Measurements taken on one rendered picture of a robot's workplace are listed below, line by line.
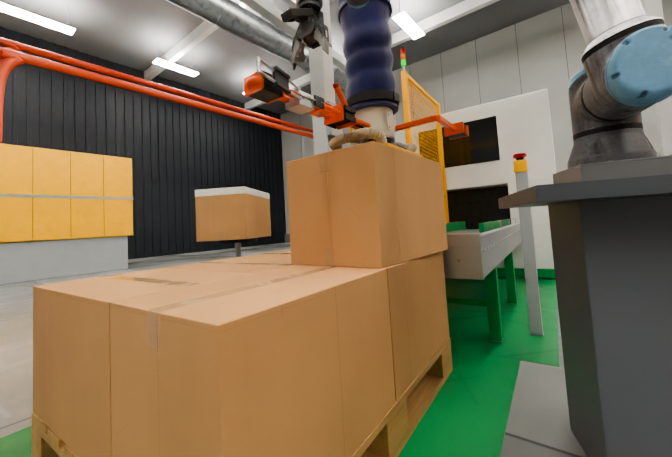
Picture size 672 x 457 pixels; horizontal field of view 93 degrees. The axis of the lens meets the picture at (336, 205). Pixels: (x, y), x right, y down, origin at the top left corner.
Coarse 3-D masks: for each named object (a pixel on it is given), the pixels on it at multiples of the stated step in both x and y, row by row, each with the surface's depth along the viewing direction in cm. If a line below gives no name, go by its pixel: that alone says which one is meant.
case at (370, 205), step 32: (320, 160) 113; (352, 160) 104; (384, 160) 104; (416, 160) 124; (288, 192) 123; (320, 192) 113; (352, 192) 104; (384, 192) 102; (416, 192) 122; (320, 224) 112; (352, 224) 104; (384, 224) 100; (416, 224) 119; (320, 256) 112; (352, 256) 104; (384, 256) 99; (416, 256) 117
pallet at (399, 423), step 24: (432, 360) 123; (432, 384) 128; (408, 408) 112; (48, 432) 92; (384, 432) 89; (408, 432) 100; (48, 456) 97; (72, 456) 81; (360, 456) 76; (384, 456) 89
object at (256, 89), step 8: (256, 72) 83; (264, 72) 83; (264, 80) 83; (248, 88) 85; (256, 88) 83; (264, 88) 83; (272, 88) 85; (256, 96) 87; (264, 96) 87; (272, 96) 88; (280, 96) 88
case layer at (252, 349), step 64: (256, 256) 168; (64, 320) 86; (128, 320) 65; (192, 320) 52; (256, 320) 54; (320, 320) 69; (384, 320) 93; (64, 384) 86; (128, 384) 64; (192, 384) 52; (256, 384) 53; (320, 384) 67; (384, 384) 90; (128, 448) 64; (192, 448) 51; (256, 448) 52; (320, 448) 65
